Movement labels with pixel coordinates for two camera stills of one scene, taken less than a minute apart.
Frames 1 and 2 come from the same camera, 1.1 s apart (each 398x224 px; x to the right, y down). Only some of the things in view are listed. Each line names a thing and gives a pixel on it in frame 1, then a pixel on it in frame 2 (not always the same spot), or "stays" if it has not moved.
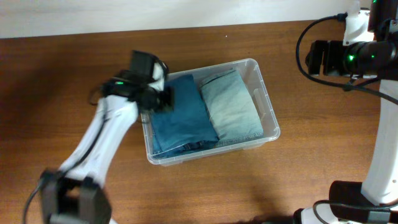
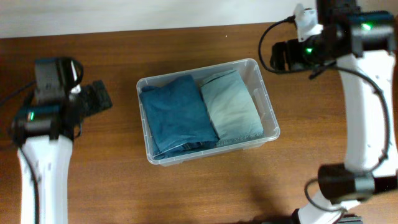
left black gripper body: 160,99 -> 89,101
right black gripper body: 334,53 -> 293,53
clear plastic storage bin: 210,110 stays
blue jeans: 185,127 stays
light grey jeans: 233,113 stays
